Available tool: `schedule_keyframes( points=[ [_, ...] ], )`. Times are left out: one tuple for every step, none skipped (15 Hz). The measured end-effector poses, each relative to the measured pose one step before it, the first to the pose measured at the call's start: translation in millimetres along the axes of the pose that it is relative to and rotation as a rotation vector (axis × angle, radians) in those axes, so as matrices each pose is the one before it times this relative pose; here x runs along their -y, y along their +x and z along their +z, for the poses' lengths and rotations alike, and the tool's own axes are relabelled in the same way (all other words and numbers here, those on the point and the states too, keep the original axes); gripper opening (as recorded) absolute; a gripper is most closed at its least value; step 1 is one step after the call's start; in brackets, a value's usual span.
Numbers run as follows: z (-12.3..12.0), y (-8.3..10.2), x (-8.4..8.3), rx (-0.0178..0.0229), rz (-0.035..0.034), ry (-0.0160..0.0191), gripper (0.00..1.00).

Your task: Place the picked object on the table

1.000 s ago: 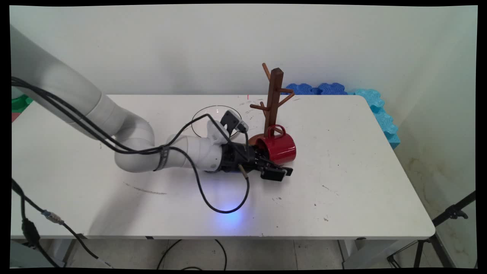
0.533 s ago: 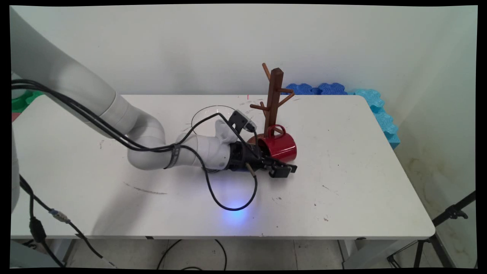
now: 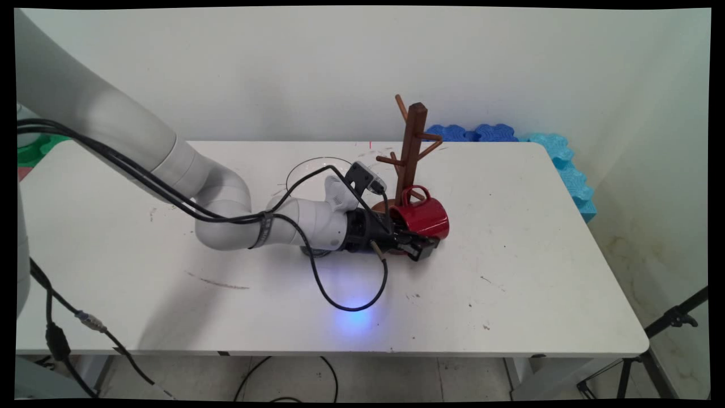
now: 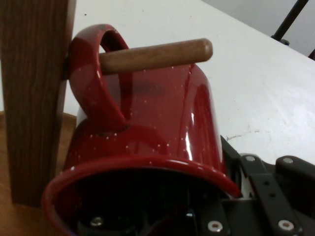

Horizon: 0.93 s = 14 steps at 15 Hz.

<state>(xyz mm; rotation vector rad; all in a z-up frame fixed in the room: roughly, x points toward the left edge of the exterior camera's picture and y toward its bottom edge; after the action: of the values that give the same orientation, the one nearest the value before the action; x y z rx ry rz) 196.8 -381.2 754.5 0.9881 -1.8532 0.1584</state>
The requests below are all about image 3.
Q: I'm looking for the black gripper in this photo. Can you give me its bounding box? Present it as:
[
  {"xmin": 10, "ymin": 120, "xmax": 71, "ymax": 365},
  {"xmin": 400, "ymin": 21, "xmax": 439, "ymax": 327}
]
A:
[{"xmin": 344, "ymin": 209, "xmax": 442, "ymax": 263}]

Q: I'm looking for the red ceramic mug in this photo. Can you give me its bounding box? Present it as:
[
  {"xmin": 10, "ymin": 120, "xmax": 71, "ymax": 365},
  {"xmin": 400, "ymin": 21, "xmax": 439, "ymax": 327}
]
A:
[{"xmin": 388, "ymin": 185, "xmax": 450, "ymax": 241}]

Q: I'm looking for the brown wooden mug tree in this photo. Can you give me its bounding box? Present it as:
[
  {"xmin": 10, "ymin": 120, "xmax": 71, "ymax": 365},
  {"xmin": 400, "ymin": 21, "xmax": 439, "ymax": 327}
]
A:
[{"xmin": 371, "ymin": 95, "xmax": 443, "ymax": 256}]

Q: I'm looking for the dark blue foam mat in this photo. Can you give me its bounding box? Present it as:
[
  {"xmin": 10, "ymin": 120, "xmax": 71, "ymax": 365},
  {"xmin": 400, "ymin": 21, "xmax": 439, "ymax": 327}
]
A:
[{"xmin": 425, "ymin": 124, "xmax": 519, "ymax": 142}]

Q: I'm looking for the white plate with black rim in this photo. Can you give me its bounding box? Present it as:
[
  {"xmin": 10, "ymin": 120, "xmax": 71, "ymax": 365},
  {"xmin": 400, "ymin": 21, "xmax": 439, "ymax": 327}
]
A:
[{"xmin": 285, "ymin": 157, "xmax": 355, "ymax": 197}]

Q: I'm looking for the light blue foam mat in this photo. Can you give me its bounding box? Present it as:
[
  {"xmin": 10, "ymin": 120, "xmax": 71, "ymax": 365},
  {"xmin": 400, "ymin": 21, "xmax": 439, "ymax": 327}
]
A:
[{"xmin": 517, "ymin": 133, "xmax": 596, "ymax": 223}]

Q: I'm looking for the grey table leg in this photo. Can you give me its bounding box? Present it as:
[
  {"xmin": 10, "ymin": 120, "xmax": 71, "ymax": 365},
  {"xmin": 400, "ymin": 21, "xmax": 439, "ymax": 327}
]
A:
[
  {"xmin": 16, "ymin": 356, "xmax": 113, "ymax": 398},
  {"xmin": 504, "ymin": 356, "xmax": 624, "ymax": 401}
]

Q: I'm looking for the black tripod stand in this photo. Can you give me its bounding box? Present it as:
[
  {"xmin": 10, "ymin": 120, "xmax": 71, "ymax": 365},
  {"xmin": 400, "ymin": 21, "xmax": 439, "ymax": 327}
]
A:
[{"xmin": 577, "ymin": 285, "xmax": 710, "ymax": 400}]

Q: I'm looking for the green foam mat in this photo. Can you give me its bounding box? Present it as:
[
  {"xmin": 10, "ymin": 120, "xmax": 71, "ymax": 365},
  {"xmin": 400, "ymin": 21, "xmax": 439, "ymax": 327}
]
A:
[{"xmin": 17, "ymin": 133, "xmax": 71, "ymax": 168}]

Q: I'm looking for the pale grey rounded object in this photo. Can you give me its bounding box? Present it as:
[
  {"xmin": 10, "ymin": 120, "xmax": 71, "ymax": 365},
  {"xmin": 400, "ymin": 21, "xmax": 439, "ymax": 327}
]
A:
[{"xmin": 17, "ymin": 105, "xmax": 36, "ymax": 149}]

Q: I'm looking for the black cable with metal plug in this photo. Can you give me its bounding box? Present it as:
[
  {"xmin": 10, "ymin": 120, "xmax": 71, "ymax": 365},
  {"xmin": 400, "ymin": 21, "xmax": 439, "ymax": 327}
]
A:
[{"xmin": 17, "ymin": 125, "xmax": 391, "ymax": 313}]

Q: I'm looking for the black cable strap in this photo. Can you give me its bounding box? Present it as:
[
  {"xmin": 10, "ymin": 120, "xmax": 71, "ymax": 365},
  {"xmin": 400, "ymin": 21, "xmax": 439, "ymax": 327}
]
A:
[{"xmin": 249, "ymin": 211, "xmax": 276, "ymax": 250}]

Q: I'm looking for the black floor cable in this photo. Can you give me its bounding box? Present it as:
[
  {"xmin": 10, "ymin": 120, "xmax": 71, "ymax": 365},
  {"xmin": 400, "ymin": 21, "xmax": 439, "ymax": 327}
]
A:
[{"xmin": 233, "ymin": 356, "xmax": 339, "ymax": 403}]

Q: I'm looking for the black camera cable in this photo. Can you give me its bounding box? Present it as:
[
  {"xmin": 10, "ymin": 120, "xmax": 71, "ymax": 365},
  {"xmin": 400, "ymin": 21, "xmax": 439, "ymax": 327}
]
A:
[{"xmin": 17, "ymin": 118, "xmax": 397, "ymax": 236}]

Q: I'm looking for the hanging cable with connectors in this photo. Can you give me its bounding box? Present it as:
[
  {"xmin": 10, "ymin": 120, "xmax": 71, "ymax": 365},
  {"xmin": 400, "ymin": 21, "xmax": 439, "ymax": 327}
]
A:
[{"xmin": 28, "ymin": 258, "xmax": 173, "ymax": 400}]

